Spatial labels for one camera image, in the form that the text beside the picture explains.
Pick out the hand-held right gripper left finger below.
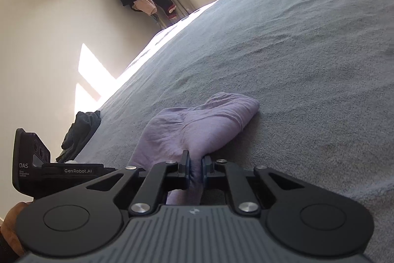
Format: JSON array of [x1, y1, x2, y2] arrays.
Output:
[[87, 150, 191, 217]]

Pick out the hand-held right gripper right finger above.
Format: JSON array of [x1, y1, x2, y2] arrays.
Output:
[[201, 155, 308, 216]]

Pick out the lilac t-shirt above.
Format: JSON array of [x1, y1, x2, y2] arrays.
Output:
[[131, 92, 261, 206]]

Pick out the person's left hand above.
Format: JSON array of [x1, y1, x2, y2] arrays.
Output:
[[0, 201, 33, 253]]

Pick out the crumpled dark garment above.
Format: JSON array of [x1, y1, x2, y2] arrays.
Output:
[[55, 110, 102, 163]]

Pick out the grey bed blanket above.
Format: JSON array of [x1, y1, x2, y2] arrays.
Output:
[[62, 0, 394, 263]]

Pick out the hanging pink garment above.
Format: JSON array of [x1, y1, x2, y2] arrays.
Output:
[[131, 0, 156, 16]]

